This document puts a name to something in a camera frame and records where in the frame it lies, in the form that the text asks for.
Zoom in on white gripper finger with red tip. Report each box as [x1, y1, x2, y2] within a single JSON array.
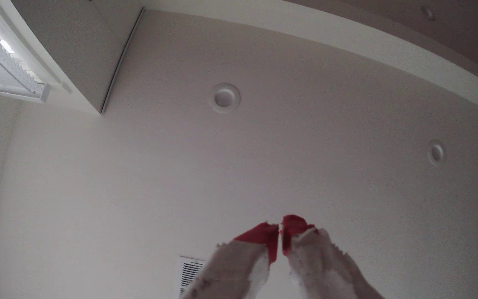
[[282, 214, 386, 299], [181, 222, 280, 299]]

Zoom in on white slatted air vent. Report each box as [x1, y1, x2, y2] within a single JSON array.
[[179, 256, 206, 298]]

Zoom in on round recessed ceiling light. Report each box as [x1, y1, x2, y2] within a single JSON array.
[[427, 140, 446, 166], [209, 83, 241, 114]]

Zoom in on white horizontal window blind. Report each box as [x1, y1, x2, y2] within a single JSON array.
[[0, 27, 51, 104]]

